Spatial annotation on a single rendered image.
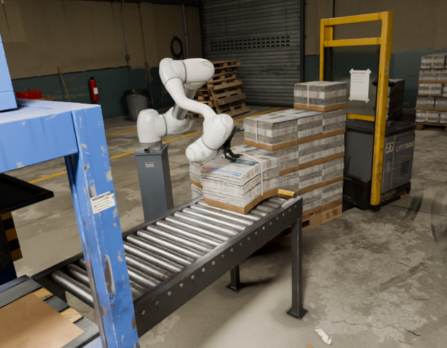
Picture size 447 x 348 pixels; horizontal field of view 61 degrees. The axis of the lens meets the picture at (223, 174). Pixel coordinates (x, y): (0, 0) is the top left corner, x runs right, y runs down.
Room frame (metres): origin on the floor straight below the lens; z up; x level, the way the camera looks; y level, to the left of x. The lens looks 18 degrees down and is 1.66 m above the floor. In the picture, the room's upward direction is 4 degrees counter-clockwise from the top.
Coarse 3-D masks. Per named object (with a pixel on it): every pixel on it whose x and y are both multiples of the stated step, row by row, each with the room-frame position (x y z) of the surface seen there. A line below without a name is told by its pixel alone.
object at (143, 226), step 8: (192, 200) 2.12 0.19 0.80; (176, 208) 2.02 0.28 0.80; (160, 216) 1.92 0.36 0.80; (144, 224) 1.83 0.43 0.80; (152, 224) 1.84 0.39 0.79; (128, 232) 1.75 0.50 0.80; (136, 232) 1.76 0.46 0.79; (72, 256) 1.54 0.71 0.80; (80, 256) 1.54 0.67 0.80; (56, 264) 1.48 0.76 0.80; (64, 264) 1.47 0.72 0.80; (40, 272) 1.42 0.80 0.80; (48, 272) 1.42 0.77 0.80; (64, 272) 1.46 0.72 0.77; (40, 280) 1.38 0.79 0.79; (48, 280) 1.40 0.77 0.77; (48, 288) 1.40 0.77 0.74; (56, 288) 1.42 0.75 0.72
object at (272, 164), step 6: (240, 156) 2.17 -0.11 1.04; (246, 156) 2.17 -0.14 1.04; (252, 156) 2.17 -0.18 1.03; (258, 156) 2.17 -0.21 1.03; (264, 156) 2.18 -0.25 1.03; (270, 156) 2.19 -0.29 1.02; (270, 162) 2.07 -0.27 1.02; (276, 162) 2.12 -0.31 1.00; (270, 168) 2.08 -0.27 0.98; (276, 168) 2.12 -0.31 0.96; (270, 174) 2.08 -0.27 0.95; (276, 174) 2.12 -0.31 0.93; (264, 180) 2.03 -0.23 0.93; (270, 180) 2.09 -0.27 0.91; (276, 180) 2.13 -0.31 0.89; (264, 186) 2.03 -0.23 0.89; (270, 186) 2.08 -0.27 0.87; (276, 186) 2.13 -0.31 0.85
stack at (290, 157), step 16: (304, 144) 3.18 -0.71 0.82; (320, 144) 3.28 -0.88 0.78; (208, 160) 2.85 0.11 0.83; (288, 160) 3.07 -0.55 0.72; (304, 160) 3.17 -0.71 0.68; (192, 176) 2.94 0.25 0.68; (288, 176) 3.07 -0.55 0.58; (304, 176) 3.18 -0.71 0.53; (320, 176) 3.27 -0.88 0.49; (192, 192) 2.97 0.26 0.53; (320, 192) 3.28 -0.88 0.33; (304, 208) 3.17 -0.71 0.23; (272, 240) 2.97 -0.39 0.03
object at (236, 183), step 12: (204, 168) 2.01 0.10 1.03; (216, 168) 1.99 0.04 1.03; (228, 168) 1.97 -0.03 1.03; (240, 168) 1.95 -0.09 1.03; (252, 168) 1.94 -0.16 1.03; (204, 180) 2.03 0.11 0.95; (216, 180) 1.96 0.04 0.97; (228, 180) 1.91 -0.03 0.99; (240, 180) 1.85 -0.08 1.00; (252, 180) 1.94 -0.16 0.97; (204, 192) 2.05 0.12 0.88; (216, 192) 1.99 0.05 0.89; (228, 192) 1.93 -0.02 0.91; (240, 192) 1.87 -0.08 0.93; (252, 192) 1.94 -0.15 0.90; (240, 204) 1.88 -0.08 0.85
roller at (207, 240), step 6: (162, 222) 1.84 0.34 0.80; (162, 228) 1.82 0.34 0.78; (168, 228) 1.79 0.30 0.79; (174, 228) 1.77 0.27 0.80; (180, 228) 1.76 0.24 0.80; (180, 234) 1.73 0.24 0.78; (186, 234) 1.71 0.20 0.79; (192, 234) 1.69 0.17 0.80; (198, 234) 1.68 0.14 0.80; (198, 240) 1.65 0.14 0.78; (204, 240) 1.63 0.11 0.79; (210, 240) 1.61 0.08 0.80; (216, 240) 1.60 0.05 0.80; (216, 246) 1.58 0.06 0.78
